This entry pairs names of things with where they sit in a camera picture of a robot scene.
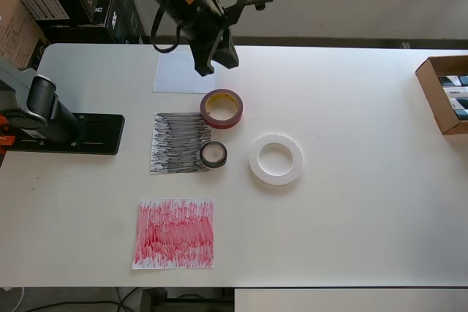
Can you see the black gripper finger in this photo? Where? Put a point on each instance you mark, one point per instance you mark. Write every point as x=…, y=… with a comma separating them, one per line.
x=226, y=52

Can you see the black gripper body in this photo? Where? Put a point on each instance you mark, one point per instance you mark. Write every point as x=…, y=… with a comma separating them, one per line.
x=204, y=52

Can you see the red tape roll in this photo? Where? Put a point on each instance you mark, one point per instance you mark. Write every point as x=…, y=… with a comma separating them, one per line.
x=223, y=125

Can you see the small black tape roll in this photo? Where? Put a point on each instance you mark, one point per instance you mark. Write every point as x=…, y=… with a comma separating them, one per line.
x=214, y=164

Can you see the large white tape roll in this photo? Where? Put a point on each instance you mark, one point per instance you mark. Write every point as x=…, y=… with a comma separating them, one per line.
x=276, y=180

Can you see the blank white paper sheet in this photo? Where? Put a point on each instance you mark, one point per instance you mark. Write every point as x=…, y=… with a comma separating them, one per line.
x=175, y=78

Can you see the large black printed carton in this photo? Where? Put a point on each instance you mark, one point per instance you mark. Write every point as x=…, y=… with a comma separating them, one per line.
x=120, y=27

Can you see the black scribbled paper sheet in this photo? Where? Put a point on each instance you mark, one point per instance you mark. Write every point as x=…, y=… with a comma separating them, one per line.
x=175, y=144

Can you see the red scribbled paper sheet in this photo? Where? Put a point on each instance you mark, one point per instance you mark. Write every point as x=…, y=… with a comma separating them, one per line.
x=172, y=235

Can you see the large brown cardboard box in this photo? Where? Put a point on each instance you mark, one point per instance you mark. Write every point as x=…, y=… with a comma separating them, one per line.
x=14, y=34

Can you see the open brown cardboard tray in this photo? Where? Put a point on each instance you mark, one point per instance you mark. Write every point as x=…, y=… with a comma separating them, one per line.
x=435, y=107

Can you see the orange black clamp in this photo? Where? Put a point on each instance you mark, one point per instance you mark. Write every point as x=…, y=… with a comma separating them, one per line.
x=6, y=140

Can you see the small black white box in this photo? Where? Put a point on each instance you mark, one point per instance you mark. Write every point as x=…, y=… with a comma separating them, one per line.
x=448, y=80
x=461, y=114
x=459, y=103

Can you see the small white printed box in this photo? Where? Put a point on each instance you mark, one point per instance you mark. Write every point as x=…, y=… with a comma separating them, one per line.
x=455, y=92

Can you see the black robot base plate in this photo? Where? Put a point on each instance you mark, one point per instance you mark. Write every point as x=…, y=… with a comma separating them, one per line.
x=106, y=136

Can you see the small gray bracket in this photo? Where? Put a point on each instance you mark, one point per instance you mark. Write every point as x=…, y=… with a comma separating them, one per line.
x=406, y=45

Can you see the black table leg frame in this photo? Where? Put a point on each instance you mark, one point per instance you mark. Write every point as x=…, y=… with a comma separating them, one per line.
x=153, y=301

